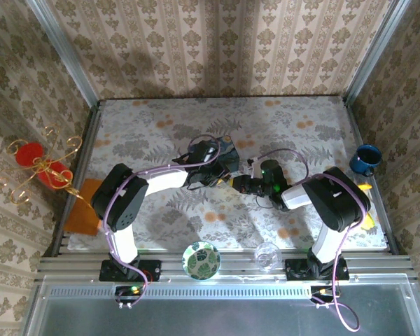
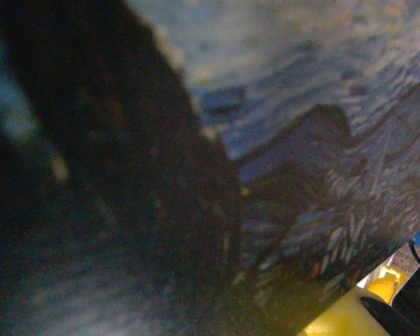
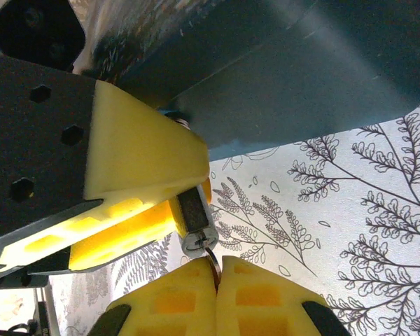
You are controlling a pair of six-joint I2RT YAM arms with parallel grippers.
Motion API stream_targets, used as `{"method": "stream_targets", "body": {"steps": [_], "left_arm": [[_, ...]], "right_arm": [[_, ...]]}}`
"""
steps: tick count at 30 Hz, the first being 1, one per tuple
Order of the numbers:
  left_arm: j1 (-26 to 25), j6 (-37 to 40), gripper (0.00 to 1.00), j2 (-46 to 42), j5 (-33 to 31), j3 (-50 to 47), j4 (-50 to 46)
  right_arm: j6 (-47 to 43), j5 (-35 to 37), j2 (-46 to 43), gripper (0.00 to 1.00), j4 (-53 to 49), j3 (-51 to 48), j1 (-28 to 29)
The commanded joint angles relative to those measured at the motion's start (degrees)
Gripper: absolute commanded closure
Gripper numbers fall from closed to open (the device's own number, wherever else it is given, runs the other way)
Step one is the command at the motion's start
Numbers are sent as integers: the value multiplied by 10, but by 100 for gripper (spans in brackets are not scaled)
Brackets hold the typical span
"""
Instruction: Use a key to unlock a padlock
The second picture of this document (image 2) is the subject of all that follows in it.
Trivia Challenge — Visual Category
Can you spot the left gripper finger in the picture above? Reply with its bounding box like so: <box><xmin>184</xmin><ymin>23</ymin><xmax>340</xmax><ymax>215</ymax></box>
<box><xmin>296</xmin><ymin>285</ymin><xmax>393</xmax><ymax>336</ymax></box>

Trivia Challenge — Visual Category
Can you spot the starry night painted tin box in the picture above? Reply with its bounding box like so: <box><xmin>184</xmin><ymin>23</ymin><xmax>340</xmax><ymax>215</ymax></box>
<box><xmin>0</xmin><ymin>0</ymin><xmax>420</xmax><ymax>336</ymax></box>

